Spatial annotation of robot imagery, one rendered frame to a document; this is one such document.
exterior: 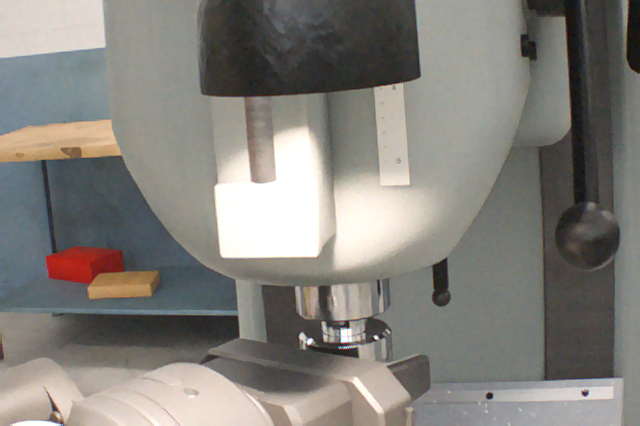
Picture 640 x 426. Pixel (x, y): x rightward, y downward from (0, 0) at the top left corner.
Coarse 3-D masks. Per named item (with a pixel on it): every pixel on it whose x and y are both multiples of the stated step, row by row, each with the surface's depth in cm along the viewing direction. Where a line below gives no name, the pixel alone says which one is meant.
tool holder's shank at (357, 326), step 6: (366, 318) 59; (324, 324) 59; (330, 324) 59; (336, 324) 59; (342, 324) 59; (348, 324) 59; (354, 324) 59; (360, 324) 59; (366, 324) 59; (324, 330) 59; (330, 330) 59; (336, 330) 59; (342, 330) 59; (348, 330) 59; (354, 330) 59; (360, 330) 59
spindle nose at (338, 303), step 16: (304, 288) 58; (320, 288) 57; (336, 288) 57; (352, 288) 57; (368, 288) 57; (384, 288) 58; (304, 304) 58; (320, 304) 57; (336, 304) 57; (352, 304) 57; (368, 304) 57; (384, 304) 58; (320, 320) 58; (336, 320) 57; (352, 320) 57
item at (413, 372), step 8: (400, 360) 59; (408, 360) 59; (416, 360) 60; (424, 360) 60; (392, 368) 58; (400, 368) 58; (408, 368) 59; (416, 368) 59; (424, 368) 60; (400, 376) 58; (408, 376) 59; (416, 376) 59; (424, 376) 60; (408, 384) 59; (416, 384) 60; (424, 384) 60; (408, 392) 59; (416, 392) 60; (424, 392) 60; (416, 400) 60
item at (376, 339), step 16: (368, 320) 61; (304, 336) 59; (320, 336) 59; (336, 336) 59; (352, 336) 58; (368, 336) 58; (384, 336) 59; (336, 352) 58; (352, 352) 58; (368, 352) 58
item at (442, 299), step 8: (440, 264) 58; (432, 272) 58; (440, 272) 58; (440, 280) 58; (448, 280) 58; (440, 288) 58; (432, 296) 58; (440, 296) 58; (448, 296) 58; (440, 304) 58
